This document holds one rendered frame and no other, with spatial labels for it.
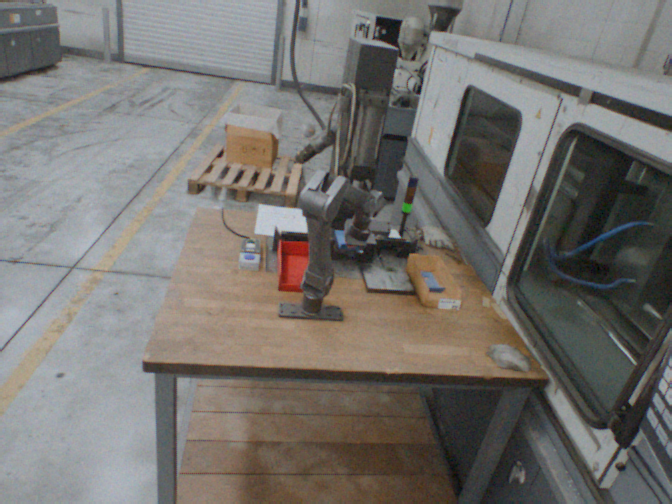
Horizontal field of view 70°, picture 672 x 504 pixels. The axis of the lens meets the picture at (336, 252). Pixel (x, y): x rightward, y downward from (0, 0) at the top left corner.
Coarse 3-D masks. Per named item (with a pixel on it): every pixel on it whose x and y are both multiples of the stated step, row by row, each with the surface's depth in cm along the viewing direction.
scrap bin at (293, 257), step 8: (280, 240) 175; (280, 248) 170; (288, 248) 177; (296, 248) 177; (304, 248) 178; (280, 256) 165; (288, 256) 177; (296, 256) 178; (304, 256) 179; (280, 264) 160; (288, 264) 172; (296, 264) 173; (304, 264) 174; (280, 272) 155; (288, 272) 167; (296, 272) 168; (280, 280) 155; (288, 280) 162; (296, 280) 163; (280, 288) 156; (288, 288) 156; (296, 288) 157
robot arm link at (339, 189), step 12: (312, 180) 128; (324, 180) 131; (336, 180) 126; (348, 180) 127; (324, 192) 131; (336, 192) 124; (348, 192) 134; (360, 192) 140; (300, 204) 127; (336, 204) 127; (348, 204) 146; (360, 204) 143; (324, 216) 124
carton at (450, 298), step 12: (408, 264) 180; (420, 264) 182; (432, 264) 183; (444, 264) 176; (420, 276) 166; (444, 276) 175; (420, 288) 165; (456, 288) 164; (420, 300) 164; (432, 300) 161; (444, 300) 161; (456, 300) 162
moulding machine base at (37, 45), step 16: (0, 16) 670; (16, 16) 707; (32, 16) 748; (48, 16) 795; (0, 32) 670; (16, 32) 711; (32, 32) 752; (48, 32) 800; (0, 48) 678; (16, 48) 715; (32, 48) 758; (48, 48) 805; (0, 64) 682; (16, 64) 720; (32, 64) 763; (48, 64) 811
